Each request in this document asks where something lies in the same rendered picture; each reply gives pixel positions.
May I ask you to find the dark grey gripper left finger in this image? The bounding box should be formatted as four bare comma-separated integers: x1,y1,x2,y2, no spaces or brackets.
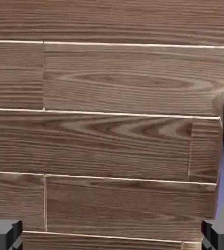
0,219,23,250

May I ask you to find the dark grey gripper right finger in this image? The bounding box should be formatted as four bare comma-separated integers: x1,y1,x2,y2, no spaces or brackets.
201,219,224,250

